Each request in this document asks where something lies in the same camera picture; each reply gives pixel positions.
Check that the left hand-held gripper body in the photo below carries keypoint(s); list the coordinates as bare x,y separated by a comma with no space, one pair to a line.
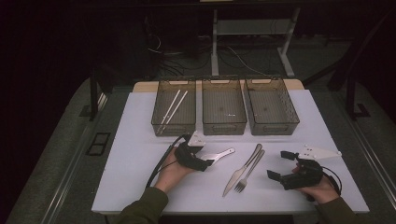
188,154

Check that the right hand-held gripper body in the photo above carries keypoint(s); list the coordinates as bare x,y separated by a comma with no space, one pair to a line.
306,174

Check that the steel fork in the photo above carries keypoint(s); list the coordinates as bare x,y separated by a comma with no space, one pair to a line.
250,171

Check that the steel table knife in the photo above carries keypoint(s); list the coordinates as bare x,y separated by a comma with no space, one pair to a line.
238,174

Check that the smoky clear plastic bin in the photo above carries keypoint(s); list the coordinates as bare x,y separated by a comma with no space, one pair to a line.
183,118
271,105
224,105

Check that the white chopstick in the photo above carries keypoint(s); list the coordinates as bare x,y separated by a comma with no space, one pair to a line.
175,111
169,110

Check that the person's right hand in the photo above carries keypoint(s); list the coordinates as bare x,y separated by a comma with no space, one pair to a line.
320,191

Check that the person's left hand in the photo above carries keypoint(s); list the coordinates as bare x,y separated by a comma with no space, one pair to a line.
169,174

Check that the black metal stand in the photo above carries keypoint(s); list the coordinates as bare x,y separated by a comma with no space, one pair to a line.
351,96

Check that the white metal desk frame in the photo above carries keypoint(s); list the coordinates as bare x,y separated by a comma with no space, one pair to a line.
252,27

